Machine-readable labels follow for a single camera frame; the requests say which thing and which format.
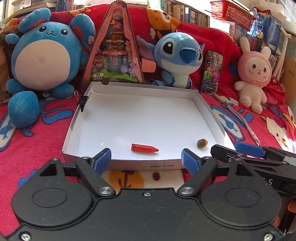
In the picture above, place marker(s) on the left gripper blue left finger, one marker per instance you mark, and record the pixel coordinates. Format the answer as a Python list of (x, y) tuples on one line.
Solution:
[(101, 161)]

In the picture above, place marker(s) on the pink triangular toy house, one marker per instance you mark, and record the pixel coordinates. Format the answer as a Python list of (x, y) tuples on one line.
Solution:
[(114, 56)]

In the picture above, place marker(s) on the pink red cartoon blanket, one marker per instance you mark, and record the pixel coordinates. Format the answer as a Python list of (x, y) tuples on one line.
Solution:
[(24, 151)]

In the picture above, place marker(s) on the smartphone with lit screen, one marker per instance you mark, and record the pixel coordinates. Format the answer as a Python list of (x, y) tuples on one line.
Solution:
[(212, 72)]

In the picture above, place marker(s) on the white cardboard box tray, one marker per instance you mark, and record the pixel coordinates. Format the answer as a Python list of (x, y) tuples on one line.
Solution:
[(118, 115)]

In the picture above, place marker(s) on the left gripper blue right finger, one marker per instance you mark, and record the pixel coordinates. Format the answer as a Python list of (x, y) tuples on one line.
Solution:
[(191, 161)]

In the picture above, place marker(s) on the small black binder clip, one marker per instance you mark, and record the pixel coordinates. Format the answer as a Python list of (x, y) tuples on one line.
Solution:
[(81, 100)]

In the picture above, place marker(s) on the blue round mouse plush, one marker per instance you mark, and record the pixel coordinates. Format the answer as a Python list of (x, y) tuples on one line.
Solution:
[(46, 58)]

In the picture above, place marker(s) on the pink bunny plush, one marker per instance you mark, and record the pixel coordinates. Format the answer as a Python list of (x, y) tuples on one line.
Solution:
[(255, 72)]

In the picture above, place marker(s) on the blue Stitch plush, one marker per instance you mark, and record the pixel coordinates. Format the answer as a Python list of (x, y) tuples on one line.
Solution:
[(178, 54)]

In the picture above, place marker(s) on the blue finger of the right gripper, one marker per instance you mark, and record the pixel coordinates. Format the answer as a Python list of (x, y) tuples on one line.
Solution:
[(249, 149)]

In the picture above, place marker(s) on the brown acorn nut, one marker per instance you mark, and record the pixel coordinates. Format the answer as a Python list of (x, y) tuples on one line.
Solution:
[(201, 143)]

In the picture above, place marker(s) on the red plastic basket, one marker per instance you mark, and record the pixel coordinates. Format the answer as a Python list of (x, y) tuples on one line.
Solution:
[(229, 11)]

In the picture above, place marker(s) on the row of books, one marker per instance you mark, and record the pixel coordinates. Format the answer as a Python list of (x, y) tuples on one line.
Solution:
[(170, 13)]

